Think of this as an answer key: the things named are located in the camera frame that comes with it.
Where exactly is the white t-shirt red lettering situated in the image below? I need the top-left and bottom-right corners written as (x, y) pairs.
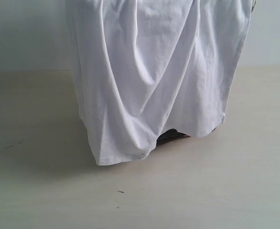
top-left (65, 0), bottom-right (255, 166)

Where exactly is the dark brown wicker basket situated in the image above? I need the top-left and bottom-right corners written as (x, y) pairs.
top-left (157, 0), bottom-right (256, 145)

